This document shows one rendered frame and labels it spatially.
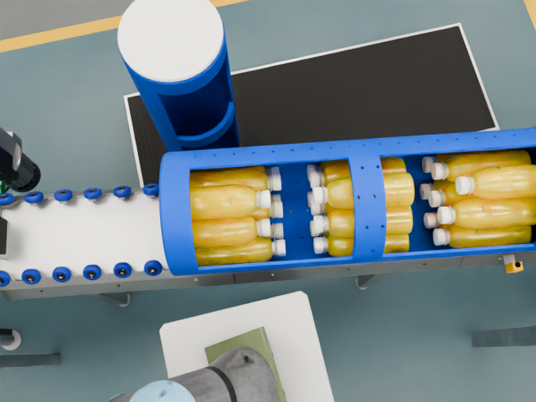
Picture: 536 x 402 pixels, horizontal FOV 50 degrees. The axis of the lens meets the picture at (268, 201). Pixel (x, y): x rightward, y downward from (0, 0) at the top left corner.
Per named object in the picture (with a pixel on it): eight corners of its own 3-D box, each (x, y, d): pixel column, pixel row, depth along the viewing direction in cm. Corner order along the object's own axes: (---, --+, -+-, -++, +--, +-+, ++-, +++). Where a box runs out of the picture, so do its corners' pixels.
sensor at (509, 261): (516, 272, 148) (524, 269, 144) (505, 273, 148) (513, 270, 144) (511, 242, 150) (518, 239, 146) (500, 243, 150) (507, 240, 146)
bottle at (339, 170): (406, 155, 129) (317, 161, 129) (408, 187, 129) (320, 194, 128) (398, 159, 136) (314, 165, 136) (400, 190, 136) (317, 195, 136)
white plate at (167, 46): (96, 50, 149) (97, 53, 151) (187, 99, 146) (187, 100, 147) (154, -30, 156) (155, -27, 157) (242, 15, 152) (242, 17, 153)
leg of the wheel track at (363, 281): (369, 289, 237) (404, 266, 176) (356, 289, 237) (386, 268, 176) (368, 274, 238) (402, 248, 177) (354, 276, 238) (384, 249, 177)
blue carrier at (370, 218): (530, 259, 144) (591, 234, 116) (180, 284, 142) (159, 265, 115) (509, 152, 152) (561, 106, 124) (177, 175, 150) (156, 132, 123)
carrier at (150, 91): (157, 161, 235) (217, 194, 231) (96, 53, 151) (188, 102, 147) (194, 105, 241) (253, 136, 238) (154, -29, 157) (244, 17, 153)
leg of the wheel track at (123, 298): (131, 305, 235) (83, 289, 174) (116, 307, 235) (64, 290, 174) (130, 291, 236) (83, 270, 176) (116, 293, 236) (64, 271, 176)
